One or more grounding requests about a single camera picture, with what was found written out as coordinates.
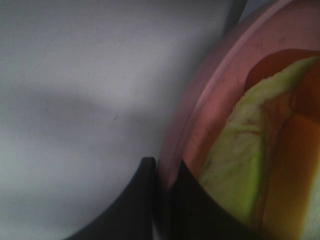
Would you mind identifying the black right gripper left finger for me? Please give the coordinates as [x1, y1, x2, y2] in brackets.
[68, 157, 156, 240]

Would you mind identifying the pink round plate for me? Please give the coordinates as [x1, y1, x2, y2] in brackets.
[158, 0, 320, 190]

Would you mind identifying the white bread sandwich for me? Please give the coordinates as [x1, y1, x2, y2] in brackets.
[198, 49, 320, 240]

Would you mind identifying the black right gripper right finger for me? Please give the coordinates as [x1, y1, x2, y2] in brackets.
[169, 161, 264, 240]

